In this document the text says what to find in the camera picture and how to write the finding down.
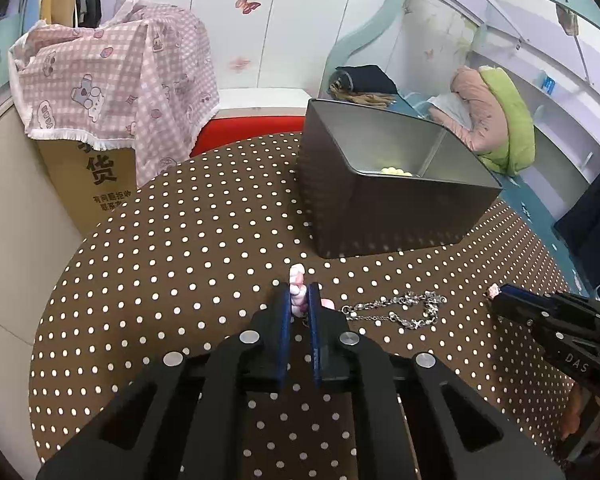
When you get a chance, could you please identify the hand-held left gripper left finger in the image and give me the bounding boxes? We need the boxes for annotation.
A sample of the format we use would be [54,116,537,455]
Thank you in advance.
[37,282,293,480]

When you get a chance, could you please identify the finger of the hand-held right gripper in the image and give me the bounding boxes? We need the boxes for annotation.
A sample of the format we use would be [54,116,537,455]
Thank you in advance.
[497,283,570,313]
[492,296,548,330]

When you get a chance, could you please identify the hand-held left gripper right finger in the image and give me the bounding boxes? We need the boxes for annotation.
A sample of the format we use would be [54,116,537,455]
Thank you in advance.
[307,282,565,480]

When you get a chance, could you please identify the pink bead bracelet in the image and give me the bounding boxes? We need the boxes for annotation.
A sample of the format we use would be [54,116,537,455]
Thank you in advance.
[288,263,309,319]

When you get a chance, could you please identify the silver chain bracelet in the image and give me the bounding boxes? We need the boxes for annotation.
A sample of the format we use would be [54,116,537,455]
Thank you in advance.
[342,290,449,331]

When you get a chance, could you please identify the grey metal box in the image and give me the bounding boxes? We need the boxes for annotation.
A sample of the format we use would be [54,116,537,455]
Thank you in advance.
[297,98,504,260]

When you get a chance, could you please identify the person's right hand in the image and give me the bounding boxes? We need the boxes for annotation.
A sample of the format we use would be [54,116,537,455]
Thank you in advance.
[560,387,600,453]

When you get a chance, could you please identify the black hanging garment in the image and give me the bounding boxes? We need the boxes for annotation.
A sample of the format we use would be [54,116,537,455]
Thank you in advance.
[552,147,600,307]

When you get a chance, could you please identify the brown polka-dot tablecloth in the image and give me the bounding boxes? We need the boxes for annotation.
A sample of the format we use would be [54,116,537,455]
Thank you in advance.
[28,131,589,480]

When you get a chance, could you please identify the green quilt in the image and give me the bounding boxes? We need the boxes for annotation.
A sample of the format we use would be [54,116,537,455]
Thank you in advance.
[477,64,536,177]

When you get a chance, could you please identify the pink quilt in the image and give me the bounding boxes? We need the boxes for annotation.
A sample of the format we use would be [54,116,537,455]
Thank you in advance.
[452,65,511,154]

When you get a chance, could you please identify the purple bed shelf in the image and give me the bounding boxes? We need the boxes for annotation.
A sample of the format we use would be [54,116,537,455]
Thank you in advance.
[469,24,600,182]

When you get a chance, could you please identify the white pillow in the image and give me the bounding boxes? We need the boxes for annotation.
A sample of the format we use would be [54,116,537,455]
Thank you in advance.
[426,92,474,129]

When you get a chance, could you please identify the red stool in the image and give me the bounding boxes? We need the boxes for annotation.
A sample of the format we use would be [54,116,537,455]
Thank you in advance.
[189,115,306,159]

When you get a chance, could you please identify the white board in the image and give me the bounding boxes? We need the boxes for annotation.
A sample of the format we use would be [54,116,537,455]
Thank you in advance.
[217,87,312,111]

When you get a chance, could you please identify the tan scarf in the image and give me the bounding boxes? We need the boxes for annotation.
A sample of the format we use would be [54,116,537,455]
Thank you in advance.
[329,82,399,107]

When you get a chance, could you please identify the cardboard box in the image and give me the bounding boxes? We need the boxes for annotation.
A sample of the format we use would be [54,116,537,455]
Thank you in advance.
[35,137,139,236]

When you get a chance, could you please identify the dark folded clothes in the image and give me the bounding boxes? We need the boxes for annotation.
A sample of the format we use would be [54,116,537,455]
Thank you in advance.
[328,64,399,95]

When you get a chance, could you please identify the beige hanging pouch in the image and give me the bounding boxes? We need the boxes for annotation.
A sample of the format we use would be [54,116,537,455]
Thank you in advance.
[554,3,579,34]

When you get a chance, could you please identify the beige cabinet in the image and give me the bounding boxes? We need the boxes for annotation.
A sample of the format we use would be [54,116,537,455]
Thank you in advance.
[0,94,87,462]

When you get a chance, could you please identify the white wardrobe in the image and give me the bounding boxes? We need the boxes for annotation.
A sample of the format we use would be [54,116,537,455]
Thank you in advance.
[124,0,402,112]

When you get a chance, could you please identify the pink checked cloth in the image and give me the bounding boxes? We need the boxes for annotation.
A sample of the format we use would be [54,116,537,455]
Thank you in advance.
[7,0,221,189]

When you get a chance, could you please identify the light blue bunk bed frame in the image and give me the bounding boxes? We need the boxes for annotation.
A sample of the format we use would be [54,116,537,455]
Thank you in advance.
[324,0,600,111]

